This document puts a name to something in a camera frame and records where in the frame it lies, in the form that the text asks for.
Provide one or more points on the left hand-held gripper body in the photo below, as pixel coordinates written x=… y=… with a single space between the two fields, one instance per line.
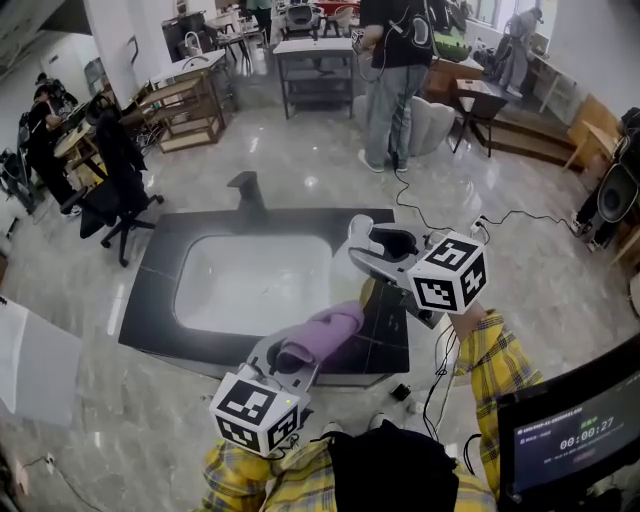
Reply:
x=250 y=405

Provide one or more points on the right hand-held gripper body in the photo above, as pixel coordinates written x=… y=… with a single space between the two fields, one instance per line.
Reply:
x=450 y=280

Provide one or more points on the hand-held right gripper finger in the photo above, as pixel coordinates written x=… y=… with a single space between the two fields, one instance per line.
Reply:
x=400 y=242
x=380 y=275

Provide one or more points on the white soap pump bottle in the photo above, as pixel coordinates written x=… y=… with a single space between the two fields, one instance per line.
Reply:
x=345 y=280

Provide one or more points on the purple grey cloth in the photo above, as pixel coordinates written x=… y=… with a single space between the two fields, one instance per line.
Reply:
x=325 y=332

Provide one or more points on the person's right forearm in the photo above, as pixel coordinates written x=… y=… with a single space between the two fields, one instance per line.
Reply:
x=495 y=370

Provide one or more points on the person's left forearm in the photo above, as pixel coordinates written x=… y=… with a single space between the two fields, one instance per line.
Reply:
x=235 y=475

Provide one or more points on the person's left shoe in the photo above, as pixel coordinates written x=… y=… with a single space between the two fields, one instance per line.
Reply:
x=332 y=428

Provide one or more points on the person's shoe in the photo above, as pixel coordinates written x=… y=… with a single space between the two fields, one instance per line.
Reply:
x=332 y=428
x=377 y=421

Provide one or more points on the white power strip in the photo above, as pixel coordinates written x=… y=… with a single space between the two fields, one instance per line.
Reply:
x=479 y=224
x=49 y=462

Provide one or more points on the white sink basin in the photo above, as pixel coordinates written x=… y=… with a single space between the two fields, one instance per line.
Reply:
x=250 y=280

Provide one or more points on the person's right shoe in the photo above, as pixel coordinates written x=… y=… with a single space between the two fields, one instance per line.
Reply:
x=377 y=421

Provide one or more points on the small black plastic part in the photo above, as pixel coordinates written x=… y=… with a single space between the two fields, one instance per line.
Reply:
x=401 y=392

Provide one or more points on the small white plastic part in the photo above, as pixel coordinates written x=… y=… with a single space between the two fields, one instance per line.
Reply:
x=416 y=407

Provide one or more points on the dark sink vanity cabinet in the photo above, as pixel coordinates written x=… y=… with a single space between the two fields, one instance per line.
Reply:
x=155 y=300

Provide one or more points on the person's torso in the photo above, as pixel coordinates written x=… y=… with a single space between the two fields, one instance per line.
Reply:
x=390 y=475

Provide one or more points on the black faucet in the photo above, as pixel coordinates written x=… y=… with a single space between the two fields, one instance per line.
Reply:
x=250 y=192

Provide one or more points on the black wooden chair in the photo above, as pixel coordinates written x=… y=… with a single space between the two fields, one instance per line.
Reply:
x=482 y=102

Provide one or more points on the wooden platform step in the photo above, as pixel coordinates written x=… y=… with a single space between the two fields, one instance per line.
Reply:
x=530 y=135

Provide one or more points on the black grey backpack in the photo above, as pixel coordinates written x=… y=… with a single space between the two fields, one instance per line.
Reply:
x=617 y=192

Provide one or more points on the black monitor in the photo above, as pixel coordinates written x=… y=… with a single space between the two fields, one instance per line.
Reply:
x=575 y=440

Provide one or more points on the grey shelf table white top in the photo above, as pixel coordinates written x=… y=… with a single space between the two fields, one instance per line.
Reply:
x=315 y=47

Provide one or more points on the black green backpack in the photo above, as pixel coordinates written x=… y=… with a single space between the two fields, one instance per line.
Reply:
x=452 y=35

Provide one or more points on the black office chair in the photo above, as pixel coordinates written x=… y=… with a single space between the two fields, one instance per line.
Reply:
x=117 y=180

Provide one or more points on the wooden shelf rack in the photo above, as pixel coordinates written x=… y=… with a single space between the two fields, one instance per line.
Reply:
x=180 y=110

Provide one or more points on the white counter chrome faucet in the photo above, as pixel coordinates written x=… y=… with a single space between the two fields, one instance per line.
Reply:
x=192 y=65

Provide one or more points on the round wooden table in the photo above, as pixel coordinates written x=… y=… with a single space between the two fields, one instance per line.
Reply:
x=72 y=140

